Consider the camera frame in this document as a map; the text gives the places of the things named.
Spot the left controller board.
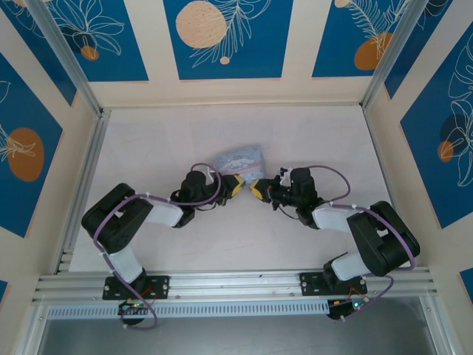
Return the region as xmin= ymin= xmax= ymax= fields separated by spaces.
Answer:
xmin=118 ymin=300 xmax=151 ymax=317

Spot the blue cartoon dog tin box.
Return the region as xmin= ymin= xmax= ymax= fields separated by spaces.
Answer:
xmin=214 ymin=143 xmax=267 ymax=183

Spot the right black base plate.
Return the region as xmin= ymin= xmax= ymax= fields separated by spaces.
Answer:
xmin=299 ymin=271 xmax=369 ymax=297

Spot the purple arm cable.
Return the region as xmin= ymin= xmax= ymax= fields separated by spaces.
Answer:
xmin=92 ymin=162 xmax=223 ymax=330
xmin=308 ymin=164 xmax=418 ymax=323

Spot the right controller board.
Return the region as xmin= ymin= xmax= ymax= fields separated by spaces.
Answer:
xmin=328 ymin=297 xmax=369 ymax=320

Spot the controller board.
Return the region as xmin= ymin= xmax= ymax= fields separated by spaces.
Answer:
xmin=118 ymin=300 xmax=151 ymax=317
xmin=328 ymin=297 xmax=369 ymax=320

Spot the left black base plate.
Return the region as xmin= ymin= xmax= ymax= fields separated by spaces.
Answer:
xmin=102 ymin=274 xmax=171 ymax=301

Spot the grey metal sheet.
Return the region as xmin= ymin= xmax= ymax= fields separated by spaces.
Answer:
xmin=35 ymin=295 xmax=446 ymax=355

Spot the white slotted cable duct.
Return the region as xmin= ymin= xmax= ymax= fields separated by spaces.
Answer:
xmin=46 ymin=300 xmax=332 ymax=320

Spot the blue floral wall panel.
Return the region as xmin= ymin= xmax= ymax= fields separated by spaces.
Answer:
xmin=0 ymin=51 xmax=64 ymax=239
xmin=163 ymin=0 xmax=295 ymax=81
xmin=39 ymin=0 xmax=149 ymax=83
xmin=400 ymin=35 xmax=473 ymax=231
xmin=311 ymin=0 xmax=412 ymax=79

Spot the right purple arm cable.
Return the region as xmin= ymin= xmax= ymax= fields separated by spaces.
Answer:
xmin=308 ymin=164 xmax=418 ymax=323

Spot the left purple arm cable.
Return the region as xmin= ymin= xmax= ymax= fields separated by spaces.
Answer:
xmin=92 ymin=162 xmax=223 ymax=330

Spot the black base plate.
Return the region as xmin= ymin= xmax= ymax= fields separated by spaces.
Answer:
xmin=102 ymin=274 xmax=171 ymax=301
xmin=299 ymin=271 xmax=369 ymax=297

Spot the aluminium frame post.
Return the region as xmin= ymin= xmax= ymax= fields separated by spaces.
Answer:
xmin=26 ymin=0 xmax=103 ymax=116
xmin=362 ymin=0 xmax=426 ymax=109

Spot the aluminium side rail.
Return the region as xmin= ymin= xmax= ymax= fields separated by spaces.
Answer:
xmin=363 ymin=106 xmax=415 ymax=268
xmin=54 ymin=109 xmax=112 ymax=275

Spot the aluminium mounting rail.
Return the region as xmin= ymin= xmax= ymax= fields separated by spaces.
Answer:
xmin=31 ymin=267 xmax=439 ymax=305

